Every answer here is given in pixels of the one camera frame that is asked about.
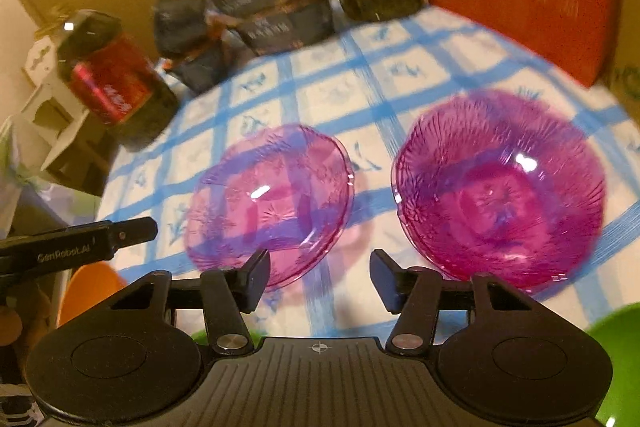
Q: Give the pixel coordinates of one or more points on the glass tank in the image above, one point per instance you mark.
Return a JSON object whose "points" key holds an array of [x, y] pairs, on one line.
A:
{"points": [[20, 167]]}

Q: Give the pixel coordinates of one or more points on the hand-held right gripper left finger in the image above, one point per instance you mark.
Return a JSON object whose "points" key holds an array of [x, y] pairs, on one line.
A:
{"points": [[255, 279]]}

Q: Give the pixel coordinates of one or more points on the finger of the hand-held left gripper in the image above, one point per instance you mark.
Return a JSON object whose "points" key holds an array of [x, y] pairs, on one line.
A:
{"points": [[135, 231]]}

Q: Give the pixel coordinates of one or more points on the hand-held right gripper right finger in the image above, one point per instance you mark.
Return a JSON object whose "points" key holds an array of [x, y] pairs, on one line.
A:
{"points": [[382, 279]]}

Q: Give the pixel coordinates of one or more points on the dark food package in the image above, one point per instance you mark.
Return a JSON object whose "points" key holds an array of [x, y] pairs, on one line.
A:
{"points": [[180, 22], [205, 67]]}

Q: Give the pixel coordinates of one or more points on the pink transparent plate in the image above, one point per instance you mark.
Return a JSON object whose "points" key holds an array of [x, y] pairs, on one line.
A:
{"points": [[497, 192], [270, 202]]}

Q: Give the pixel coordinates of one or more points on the blue checked tablecloth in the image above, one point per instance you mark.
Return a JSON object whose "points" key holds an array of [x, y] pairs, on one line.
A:
{"points": [[350, 77]]}

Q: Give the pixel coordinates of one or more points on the white wooden chair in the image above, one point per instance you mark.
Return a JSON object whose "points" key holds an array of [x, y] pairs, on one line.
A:
{"points": [[55, 127]]}

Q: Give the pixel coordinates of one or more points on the brown cardboard box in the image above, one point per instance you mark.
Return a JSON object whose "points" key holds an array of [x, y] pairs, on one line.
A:
{"points": [[627, 77]]}

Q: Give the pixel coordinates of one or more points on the orange plastic bowl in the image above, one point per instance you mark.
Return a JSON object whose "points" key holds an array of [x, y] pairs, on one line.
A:
{"points": [[87, 292]]}

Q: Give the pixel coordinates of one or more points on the green plastic bowl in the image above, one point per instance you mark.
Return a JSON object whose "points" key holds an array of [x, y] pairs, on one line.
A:
{"points": [[617, 367], [225, 338]]}

